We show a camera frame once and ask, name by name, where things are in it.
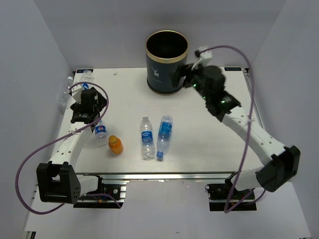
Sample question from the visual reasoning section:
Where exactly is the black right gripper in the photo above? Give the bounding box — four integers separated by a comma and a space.
167, 61, 209, 101

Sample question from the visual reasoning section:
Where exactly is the blue cap blue label bottle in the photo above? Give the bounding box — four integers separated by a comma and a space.
156, 116, 173, 159

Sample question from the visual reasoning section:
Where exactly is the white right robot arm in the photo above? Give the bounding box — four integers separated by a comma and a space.
170, 64, 301, 199

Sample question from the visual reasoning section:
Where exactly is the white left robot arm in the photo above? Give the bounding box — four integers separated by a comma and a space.
36, 87, 108, 205

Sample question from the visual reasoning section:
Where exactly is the dark blue gold-rimmed bin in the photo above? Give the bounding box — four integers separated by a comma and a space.
146, 30, 188, 95

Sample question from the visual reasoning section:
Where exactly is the blue label bottle far left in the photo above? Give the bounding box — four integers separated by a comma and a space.
80, 83, 90, 90

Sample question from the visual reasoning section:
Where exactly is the blue corner sticker left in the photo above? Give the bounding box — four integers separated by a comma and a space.
76, 69, 94, 74

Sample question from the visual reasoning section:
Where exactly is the blue corner sticker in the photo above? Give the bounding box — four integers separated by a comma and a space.
224, 67, 242, 71
76, 69, 94, 74

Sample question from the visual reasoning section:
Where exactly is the pepsi label clear bottle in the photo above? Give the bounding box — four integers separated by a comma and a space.
85, 120, 108, 148

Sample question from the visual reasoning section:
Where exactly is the blue corner sticker right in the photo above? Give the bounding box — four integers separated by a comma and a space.
224, 67, 242, 71

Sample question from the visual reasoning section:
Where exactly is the small orange juice bottle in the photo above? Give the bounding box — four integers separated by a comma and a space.
108, 135, 124, 154

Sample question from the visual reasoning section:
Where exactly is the clear bottle blue label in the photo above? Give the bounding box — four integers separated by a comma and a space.
140, 117, 155, 160

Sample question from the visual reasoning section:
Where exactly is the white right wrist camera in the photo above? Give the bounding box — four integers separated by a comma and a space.
192, 46, 212, 70

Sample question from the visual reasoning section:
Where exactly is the clear bottle at left wall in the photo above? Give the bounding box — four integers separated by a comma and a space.
59, 77, 73, 112

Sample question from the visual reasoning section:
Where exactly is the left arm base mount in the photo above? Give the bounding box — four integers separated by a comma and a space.
73, 177, 127, 209

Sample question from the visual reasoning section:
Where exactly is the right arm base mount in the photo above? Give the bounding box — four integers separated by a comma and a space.
204, 183, 257, 212

